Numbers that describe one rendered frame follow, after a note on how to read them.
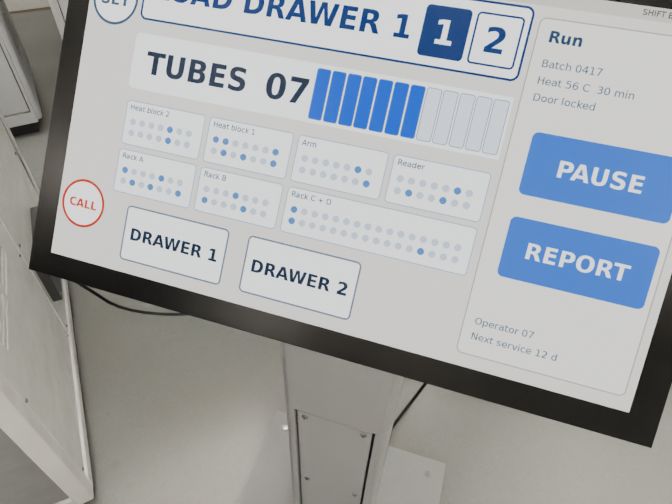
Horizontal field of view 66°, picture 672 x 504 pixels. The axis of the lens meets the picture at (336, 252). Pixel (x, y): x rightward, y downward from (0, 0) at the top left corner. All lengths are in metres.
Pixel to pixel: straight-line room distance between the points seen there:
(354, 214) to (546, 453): 1.22
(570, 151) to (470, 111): 0.07
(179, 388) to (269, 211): 1.18
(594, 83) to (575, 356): 0.19
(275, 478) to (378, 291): 1.01
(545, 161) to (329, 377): 0.39
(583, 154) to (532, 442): 1.20
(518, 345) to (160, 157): 0.31
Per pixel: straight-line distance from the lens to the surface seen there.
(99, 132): 0.49
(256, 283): 0.42
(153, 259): 0.46
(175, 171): 0.44
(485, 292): 0.39
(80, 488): 1.35
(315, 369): 0.66
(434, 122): 0.39
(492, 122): 0.39
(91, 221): 0.49
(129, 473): 1.48
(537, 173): 0.39
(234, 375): 1.54
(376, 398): 0.67
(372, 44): 0.41
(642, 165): 0.41
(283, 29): 0.43
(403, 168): 0.39
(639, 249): 0.41
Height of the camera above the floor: 1.31
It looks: 46 degrees down
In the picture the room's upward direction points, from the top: 2 degrees clockwise
